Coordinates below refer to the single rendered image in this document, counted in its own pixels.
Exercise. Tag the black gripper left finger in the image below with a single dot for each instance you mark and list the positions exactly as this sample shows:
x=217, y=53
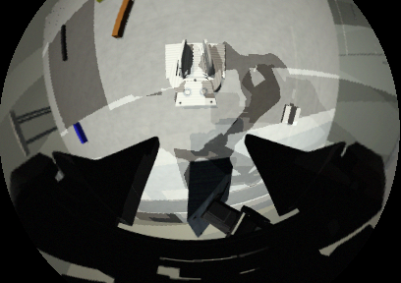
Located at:
x=118, y=180

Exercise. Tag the dark grey long bar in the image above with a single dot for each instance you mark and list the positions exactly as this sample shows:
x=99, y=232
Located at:
x=64, y=50

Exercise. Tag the brown rectangular bar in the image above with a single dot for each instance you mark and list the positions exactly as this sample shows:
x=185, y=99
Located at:
x=121, y=20

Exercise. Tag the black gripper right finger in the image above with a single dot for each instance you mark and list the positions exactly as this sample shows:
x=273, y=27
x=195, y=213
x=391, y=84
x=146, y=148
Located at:
x=288, y=172

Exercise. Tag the small blue block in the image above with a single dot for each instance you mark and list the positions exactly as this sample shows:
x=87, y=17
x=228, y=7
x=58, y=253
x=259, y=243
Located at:
x=79, y=130

